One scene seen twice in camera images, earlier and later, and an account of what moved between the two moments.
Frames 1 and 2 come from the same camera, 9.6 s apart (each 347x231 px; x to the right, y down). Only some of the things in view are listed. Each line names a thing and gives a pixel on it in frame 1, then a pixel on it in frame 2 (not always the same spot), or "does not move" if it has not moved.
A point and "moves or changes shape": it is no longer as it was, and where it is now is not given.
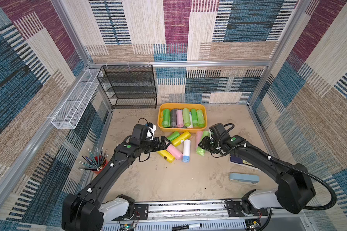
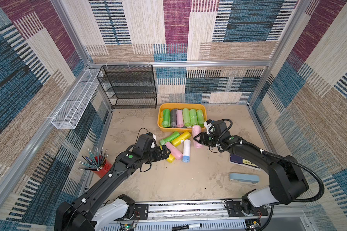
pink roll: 180,118 does not move
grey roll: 173,118 does not move
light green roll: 199,150 -> 193,117
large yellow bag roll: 161,117 does not move
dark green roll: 166,120 does not move
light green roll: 186,117 does not move
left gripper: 164,147 -> 159,156
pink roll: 198,138 moves or changes shape
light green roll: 201,121 does not move
